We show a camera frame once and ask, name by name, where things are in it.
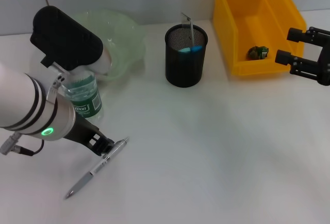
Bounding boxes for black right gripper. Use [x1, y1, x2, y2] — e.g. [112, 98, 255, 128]
[274, 26, 330, 87]

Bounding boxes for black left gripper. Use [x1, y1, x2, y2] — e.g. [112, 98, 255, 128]
[63, 117, 116, 157]

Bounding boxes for silver pen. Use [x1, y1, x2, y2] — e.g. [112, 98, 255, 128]
[63, 136, 130, 201]

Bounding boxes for green plastic wrapper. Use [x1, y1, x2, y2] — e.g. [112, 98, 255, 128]
[247, 45, 269, 61]

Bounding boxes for clear water bottle green label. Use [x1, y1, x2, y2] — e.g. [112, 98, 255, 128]
[60, 70, 104, 121]

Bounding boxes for blue scissors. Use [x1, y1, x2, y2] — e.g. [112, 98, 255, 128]
[178, 44, 204, 54]

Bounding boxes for transparent plastic ruler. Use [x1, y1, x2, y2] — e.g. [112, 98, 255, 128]
[180, 11, 197, 48]

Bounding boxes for black mesh pen holder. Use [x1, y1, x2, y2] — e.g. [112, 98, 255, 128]
[164, 24, 209, 89]

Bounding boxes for green glass fruit bowl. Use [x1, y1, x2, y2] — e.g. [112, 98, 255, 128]
[69, 8, 147, 83]

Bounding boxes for yellow plastic bin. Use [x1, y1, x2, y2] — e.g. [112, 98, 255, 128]
[212, 0, 307, 76]

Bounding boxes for left gripper cable with plugs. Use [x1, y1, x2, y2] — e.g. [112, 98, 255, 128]
[0, 132, 46, 157]

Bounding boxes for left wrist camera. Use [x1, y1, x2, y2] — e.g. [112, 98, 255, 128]
[29, 5, 113, 77]

